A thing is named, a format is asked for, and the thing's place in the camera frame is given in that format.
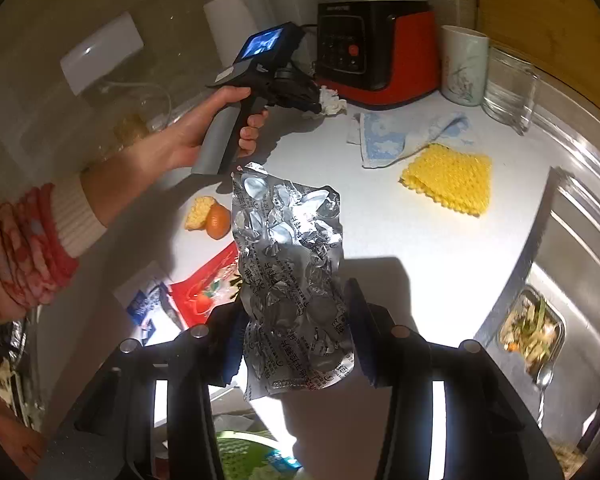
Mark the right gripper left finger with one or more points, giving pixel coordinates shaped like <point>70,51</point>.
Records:
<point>227,325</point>

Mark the wooden cutting board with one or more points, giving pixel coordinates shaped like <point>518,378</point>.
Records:
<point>561,37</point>

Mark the sink strainer with food scraps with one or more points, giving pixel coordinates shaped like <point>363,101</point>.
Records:
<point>534,330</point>

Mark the red snack wrapper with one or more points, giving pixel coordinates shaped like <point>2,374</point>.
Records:
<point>216,283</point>

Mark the white floral ceramic cup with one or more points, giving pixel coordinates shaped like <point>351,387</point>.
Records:
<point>465,54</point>

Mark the white wall socket cover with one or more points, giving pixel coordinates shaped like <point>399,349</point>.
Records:
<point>102,52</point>

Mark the stainless steel sink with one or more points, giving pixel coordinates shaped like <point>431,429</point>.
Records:
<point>561,260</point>

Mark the silver foil blister pack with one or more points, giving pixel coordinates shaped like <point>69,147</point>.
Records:
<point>289,241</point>

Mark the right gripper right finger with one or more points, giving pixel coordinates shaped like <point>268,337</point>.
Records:
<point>369,327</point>

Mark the green plastic waste basket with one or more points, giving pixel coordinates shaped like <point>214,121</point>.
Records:
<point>254,455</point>

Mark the yellow honeycomb sponge cloth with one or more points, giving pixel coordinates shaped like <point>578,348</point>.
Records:
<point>453,179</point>

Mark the left human hand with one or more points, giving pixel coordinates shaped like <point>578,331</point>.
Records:
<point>114,184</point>

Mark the white tissue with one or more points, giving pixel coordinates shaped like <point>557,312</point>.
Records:
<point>329,104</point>

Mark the left forearm patterned sleeve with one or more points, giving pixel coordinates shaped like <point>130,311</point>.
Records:
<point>42,237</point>

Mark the orange fruit peel piece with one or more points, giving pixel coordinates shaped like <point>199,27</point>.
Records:
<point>198,213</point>

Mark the metal spoon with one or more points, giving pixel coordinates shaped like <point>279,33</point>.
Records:
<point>545,377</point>

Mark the blue white wrapper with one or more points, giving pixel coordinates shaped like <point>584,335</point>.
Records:
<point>149,305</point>

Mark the clear glass mug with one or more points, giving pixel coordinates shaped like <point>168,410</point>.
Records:
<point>511,88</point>

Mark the blue white dish cloth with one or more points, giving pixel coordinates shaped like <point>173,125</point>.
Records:
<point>384,139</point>

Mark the orange tangerine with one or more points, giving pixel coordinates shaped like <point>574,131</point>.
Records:
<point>218,221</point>

